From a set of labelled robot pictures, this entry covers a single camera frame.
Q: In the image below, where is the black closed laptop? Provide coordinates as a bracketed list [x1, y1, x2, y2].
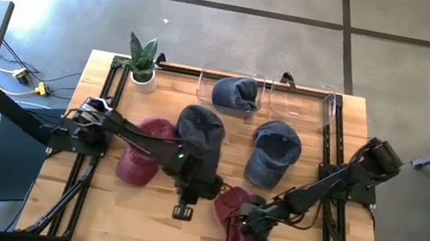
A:
[0, 114, 54, 211]

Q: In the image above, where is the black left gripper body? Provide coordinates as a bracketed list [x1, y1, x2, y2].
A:
[170, 162, 230, 228]

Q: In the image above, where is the black aluminium table frame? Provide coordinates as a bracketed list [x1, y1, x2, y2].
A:
[20, 42, 409, 241]

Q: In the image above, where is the denim blue baseball cap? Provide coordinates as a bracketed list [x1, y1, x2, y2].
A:
[242, 116, 306, 195]

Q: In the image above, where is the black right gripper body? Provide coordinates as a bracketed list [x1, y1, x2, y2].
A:
[233, 193, 280, 241]

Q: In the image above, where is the navy baseball cap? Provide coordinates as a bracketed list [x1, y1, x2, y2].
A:
[209, 72, 263, 114]

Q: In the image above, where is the yellow cable connector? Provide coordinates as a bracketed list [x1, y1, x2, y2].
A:
[33, 80, 53, 98]
[10, 67, 33, 86]

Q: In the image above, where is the white cup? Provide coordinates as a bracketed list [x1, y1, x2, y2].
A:
[127, 66, 160, 95]

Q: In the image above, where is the black floor cable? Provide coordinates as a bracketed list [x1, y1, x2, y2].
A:
[0, 38, 87, 90]

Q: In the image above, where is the clear plastic bin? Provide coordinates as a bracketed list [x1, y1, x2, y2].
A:
[193, 63, 268, 115]
[265, 75, 340, 130]

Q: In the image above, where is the green snake plant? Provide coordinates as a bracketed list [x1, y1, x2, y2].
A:
[117, 30, 168, 86]

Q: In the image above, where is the red baseball cap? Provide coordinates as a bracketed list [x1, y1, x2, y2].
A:
[113, 111, 180, 192]
[206, 181, 264, 241]

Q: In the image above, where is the dark grey-blue baseball cap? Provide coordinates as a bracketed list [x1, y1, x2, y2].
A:
[168, 102, 230, 183]

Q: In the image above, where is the black frame clamp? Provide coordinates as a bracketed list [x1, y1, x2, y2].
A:
[280, 71, 299, 86]
[154, 51, 168, 66]

